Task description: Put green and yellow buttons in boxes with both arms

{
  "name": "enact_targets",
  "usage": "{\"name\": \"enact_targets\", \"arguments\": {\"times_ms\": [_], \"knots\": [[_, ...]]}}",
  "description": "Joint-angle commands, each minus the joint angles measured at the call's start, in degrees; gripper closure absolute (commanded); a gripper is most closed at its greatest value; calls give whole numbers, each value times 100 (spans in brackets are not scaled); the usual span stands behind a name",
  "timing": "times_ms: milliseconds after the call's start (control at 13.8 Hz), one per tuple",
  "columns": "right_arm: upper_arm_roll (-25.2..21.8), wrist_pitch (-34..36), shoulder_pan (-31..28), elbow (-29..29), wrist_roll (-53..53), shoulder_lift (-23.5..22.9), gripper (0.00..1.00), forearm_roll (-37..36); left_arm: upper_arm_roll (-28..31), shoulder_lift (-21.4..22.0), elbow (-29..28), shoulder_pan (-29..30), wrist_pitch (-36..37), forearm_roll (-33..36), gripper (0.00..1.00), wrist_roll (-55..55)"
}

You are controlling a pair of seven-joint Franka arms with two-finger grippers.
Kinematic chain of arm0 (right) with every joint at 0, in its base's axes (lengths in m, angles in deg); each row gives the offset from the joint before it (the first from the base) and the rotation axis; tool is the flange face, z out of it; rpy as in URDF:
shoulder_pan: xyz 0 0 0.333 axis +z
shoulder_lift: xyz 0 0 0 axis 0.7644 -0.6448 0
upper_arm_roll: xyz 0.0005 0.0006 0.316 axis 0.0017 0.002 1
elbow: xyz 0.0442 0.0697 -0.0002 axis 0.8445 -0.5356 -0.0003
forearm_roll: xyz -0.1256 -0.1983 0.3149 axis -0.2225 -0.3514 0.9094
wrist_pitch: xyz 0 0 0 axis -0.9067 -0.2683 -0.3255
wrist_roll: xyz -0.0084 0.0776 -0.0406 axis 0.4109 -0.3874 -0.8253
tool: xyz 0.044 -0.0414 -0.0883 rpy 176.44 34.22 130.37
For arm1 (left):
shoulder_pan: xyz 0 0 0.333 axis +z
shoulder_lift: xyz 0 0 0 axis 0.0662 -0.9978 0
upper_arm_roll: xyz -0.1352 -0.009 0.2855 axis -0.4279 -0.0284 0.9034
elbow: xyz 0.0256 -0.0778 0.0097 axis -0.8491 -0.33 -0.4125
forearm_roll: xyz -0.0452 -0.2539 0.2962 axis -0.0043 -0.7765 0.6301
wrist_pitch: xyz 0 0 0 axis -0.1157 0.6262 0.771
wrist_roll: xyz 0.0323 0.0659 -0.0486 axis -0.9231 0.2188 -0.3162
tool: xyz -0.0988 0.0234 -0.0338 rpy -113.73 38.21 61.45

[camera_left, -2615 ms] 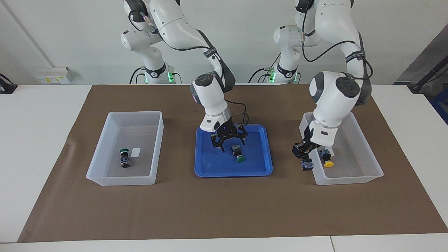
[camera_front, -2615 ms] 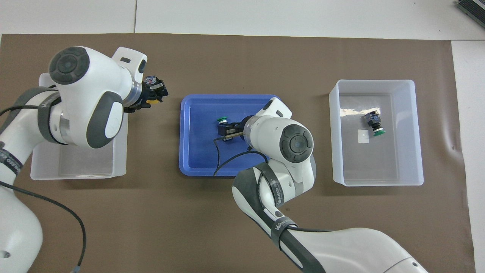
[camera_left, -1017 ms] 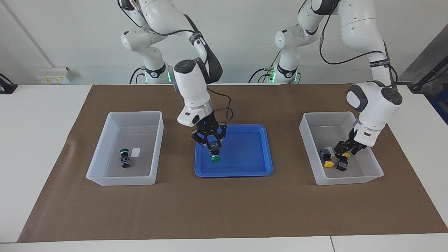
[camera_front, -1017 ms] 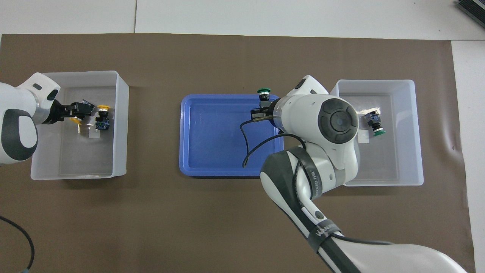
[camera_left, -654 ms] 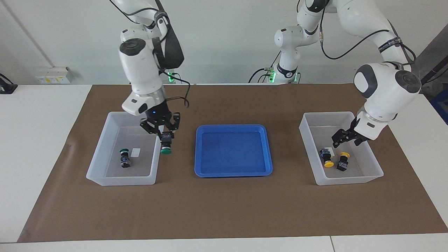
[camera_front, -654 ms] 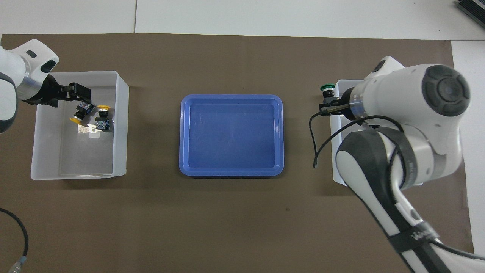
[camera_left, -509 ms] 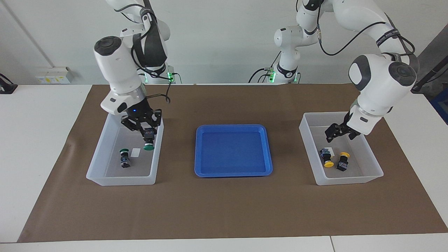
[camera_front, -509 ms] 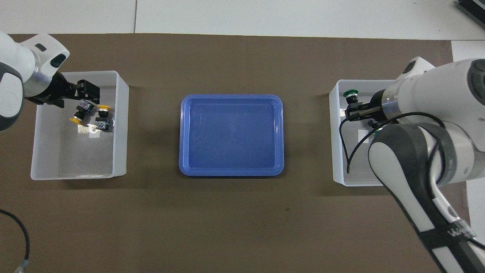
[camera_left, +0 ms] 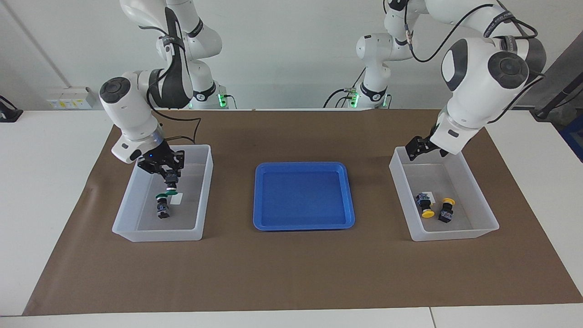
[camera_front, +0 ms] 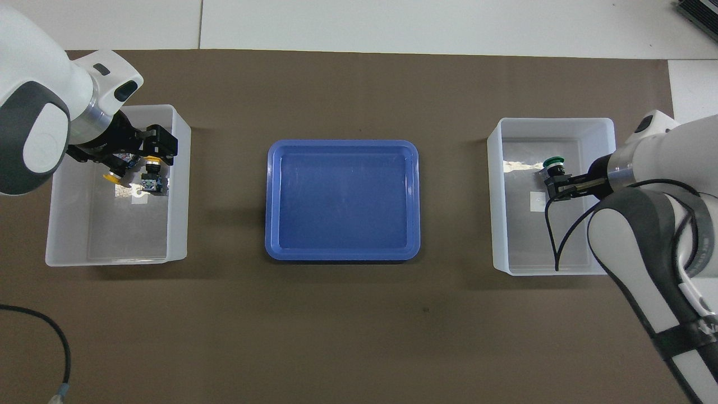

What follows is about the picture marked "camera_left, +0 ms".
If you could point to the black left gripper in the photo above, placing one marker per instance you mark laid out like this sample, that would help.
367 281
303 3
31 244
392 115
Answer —
430 142

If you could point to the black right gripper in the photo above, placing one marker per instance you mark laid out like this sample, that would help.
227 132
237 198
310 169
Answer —
157 159

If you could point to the green push button switch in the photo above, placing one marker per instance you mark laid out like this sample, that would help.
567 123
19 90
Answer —
172 192
163 212

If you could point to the yellow push button switch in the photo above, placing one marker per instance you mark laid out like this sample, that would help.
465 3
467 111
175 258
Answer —
427 212
446 214

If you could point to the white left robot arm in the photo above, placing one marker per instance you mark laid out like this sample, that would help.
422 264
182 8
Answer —
478 77

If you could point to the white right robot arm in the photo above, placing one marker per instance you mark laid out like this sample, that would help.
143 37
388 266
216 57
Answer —
132 109

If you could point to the white paper label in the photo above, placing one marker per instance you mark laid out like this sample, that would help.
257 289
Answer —
432 196
179 199

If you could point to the translucent white plastic box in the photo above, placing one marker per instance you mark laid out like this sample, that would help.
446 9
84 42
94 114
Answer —
136 200
469 191

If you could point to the blue plastic tray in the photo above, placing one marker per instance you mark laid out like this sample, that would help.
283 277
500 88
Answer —
303 196

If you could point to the black stand pole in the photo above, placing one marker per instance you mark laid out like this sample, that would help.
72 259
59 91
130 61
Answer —
553 103

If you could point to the blue crate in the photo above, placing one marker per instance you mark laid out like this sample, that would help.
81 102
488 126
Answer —
576 136

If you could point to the brown paper mat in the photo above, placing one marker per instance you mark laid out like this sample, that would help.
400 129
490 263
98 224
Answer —
291 273

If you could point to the black desk object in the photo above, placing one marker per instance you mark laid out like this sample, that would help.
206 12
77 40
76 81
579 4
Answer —
9 115

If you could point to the white wall outlet strip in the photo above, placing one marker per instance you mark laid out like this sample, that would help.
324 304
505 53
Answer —
68 103

